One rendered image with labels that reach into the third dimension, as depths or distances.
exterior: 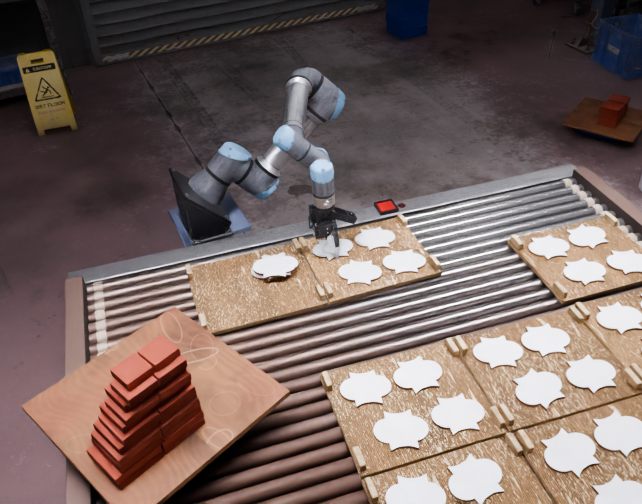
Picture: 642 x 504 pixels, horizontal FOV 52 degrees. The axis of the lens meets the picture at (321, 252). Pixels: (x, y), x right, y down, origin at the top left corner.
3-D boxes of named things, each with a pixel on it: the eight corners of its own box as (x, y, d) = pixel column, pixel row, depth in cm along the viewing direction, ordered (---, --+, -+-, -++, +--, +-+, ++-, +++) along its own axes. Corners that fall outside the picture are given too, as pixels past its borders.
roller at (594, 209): (91, 329, 216) (87, 319, 213) (599, 210, 257) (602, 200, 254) (91, 340, 212) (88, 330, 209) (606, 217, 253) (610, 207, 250)
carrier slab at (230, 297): (186, 271, 231) (185, 267, 230) (296, 245, 240) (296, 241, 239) (204, 338, 205) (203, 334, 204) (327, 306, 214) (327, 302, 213)
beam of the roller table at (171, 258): (71, 284, 238) (67, 272, 234) (569, 175, 281) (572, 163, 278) (72, 299, 231) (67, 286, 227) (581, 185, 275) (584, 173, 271)
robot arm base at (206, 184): (185, 175, 259) (200, 156, 257) (215, 193, 268) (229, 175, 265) (192, 192, 247) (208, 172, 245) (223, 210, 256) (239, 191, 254)
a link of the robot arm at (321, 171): (331, 156, 216) (334, 169, 209) (333, 184, 222) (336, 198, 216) (308, 158, 215) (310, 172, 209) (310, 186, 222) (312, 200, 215)
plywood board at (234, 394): (23, 410, 172) (21, 406, 171) (175, 310, 200) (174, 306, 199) (131, 530, 145) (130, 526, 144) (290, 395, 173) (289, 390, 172)
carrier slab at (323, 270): (297, 244, 240) (297, 241, 239) (399, 219, 250) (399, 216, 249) (329, 305, 214) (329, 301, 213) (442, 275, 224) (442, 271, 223)
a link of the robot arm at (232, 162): (205, 160, 257) (225, 133, 255) (232, 178, 264) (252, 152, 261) (208, 171, 247) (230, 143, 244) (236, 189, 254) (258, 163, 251)
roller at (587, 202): (90, 319, 220) (86, 309, 217) (591, 203, 261) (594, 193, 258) (91, 330, 216) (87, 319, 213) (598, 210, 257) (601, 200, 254)
